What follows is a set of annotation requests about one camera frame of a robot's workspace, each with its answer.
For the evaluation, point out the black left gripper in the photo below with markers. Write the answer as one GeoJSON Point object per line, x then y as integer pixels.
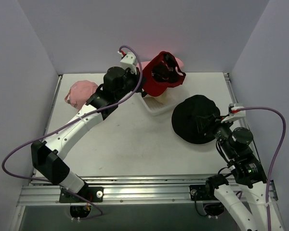
{"type": "Point", "coordinates": [139, 80]}

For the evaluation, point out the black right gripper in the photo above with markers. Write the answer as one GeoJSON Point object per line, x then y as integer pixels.
{"type": "Point", "coordinates": [213, 123]}

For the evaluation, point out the black bucket hat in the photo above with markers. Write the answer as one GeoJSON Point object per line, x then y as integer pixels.
{"type": "Point", "coordinates": [183, 119]}

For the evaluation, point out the red baseball cap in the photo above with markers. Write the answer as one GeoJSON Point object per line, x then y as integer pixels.
{"type": "Point", "coordinates": [161, 73]}

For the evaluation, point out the pink baseball cap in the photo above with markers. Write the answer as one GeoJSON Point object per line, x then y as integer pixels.
{"type": "Point", "coordinates": [79, 93]}

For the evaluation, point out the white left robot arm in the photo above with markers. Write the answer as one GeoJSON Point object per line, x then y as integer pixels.
{"type": "Point", "coordinates": [48, 155]}

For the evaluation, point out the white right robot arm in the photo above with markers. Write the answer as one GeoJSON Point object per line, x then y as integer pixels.
{"type": "Point", "coordinates": [248, 173]}

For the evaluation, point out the beige hat in basket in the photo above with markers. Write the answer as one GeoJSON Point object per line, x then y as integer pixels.
{"type": "Point", "coordinates": [163, 99]}

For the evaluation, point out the white plastic basket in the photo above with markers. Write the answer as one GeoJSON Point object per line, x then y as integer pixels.
{"type": "Point", "coordinates": [154, 107]}

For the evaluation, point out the pink hat in basket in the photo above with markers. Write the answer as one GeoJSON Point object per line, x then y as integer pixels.
{"type": "Point", "coordinates": [180, 63]}

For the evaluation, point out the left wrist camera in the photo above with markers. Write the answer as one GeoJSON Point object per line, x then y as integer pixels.
{"type": "Point", "coordinates": [128, 61]}

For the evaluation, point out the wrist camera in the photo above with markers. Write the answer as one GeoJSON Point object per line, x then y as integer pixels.
{"type": "Point", "coordinates": [128, 61]}
{"type": "Point", "coordinates": [235, 113]}

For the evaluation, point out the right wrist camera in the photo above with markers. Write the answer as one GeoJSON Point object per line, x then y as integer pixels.
{"type": "Point", "coordinates": [235, 113]}

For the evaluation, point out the aluminium mounting rail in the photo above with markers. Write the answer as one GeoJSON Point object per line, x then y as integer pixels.
{"type": "Point", "coordinates": [135, 190]}

